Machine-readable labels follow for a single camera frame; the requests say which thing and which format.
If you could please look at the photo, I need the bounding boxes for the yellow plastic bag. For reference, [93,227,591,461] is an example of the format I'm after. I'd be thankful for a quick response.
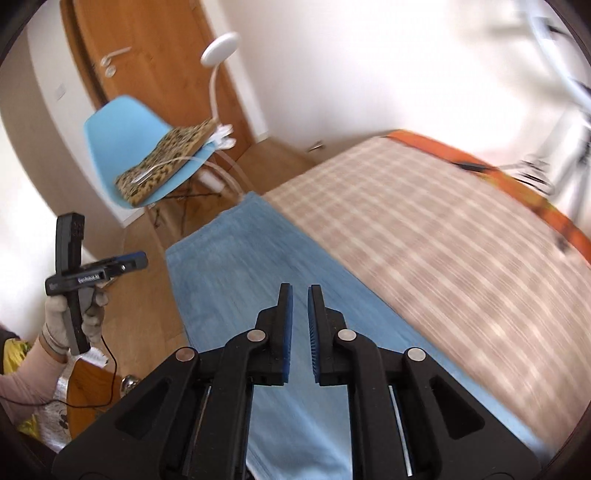
[2,338,43,437]

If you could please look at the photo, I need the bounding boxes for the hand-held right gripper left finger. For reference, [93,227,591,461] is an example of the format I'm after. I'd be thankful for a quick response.
[53,282,294,480]

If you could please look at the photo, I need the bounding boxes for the wooden furniture panel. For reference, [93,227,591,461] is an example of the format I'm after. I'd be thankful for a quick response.
[69,357,136,440]

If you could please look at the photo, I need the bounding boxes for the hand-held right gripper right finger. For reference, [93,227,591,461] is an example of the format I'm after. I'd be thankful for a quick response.
[308,284,541,480]

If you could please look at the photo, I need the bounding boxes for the orange bed sheet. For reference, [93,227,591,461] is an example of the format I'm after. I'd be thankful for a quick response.
[385,129,591,267]

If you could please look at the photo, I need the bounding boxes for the white printed garment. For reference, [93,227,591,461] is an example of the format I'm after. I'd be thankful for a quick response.
[36,346,112,454]

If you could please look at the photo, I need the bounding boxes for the metal door handle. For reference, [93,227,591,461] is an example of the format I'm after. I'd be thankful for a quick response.
[100,47,133,77]

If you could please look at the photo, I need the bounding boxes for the thin black cable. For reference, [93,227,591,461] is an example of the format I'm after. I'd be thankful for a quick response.
[0,332,119,411]

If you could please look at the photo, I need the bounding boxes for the person's left hand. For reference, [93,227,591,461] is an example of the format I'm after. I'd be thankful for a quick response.
[39,288,110,357]

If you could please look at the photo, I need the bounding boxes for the blue denim pants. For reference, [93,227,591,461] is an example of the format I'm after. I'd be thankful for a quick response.
[165,191,550,480]

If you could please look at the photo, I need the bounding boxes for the light blue plastic chair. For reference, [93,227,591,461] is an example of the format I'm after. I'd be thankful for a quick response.
[83,95,242,227]

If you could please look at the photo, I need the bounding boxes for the wooden door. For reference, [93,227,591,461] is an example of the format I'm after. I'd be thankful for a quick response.
[60,0,269,145]

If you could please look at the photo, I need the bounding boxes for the leopard print cushion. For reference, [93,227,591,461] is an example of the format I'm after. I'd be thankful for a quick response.
[115,117,221,208]

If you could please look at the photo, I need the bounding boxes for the white clamp lamp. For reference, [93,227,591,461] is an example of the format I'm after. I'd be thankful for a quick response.
[200,31,241,151]

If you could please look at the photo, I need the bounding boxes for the person's left forearm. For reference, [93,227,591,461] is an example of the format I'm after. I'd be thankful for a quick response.
[0,339,70,415]

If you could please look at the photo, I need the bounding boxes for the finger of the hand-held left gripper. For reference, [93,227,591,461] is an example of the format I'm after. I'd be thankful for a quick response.
[107,251,149,278]

